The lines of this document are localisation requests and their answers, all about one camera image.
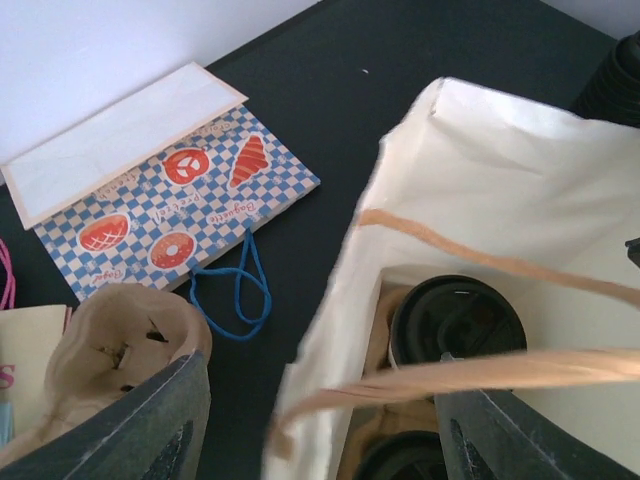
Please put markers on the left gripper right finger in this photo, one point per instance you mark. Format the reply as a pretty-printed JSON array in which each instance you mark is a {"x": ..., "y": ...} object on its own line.
[{"x": 495, "y": 435}]

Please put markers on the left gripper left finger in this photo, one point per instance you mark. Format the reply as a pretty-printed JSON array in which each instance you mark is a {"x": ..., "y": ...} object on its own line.
[{"x": 156, "y": 431}]

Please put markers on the single black lid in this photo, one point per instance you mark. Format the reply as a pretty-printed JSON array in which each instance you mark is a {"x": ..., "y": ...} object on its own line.
[
  {"x": 453, "y": 314},
  {"x": 410, "y": 455}
]

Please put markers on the single cardboard cup carrier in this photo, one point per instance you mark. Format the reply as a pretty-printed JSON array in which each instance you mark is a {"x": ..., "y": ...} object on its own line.
[{"x": 370, "y": 425}]

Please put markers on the cream paper bag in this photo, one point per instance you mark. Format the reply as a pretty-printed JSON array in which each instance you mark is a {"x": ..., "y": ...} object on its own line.
[{"x": 528, "y": 198}]

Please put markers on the light blue paper bag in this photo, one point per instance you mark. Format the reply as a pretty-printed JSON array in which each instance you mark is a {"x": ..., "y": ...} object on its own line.
[{"x": 28, "y": 338}]

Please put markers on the blue checkered bakery bag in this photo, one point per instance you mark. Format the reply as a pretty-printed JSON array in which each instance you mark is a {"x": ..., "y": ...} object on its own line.
[{"x": 161, "y": 188}]

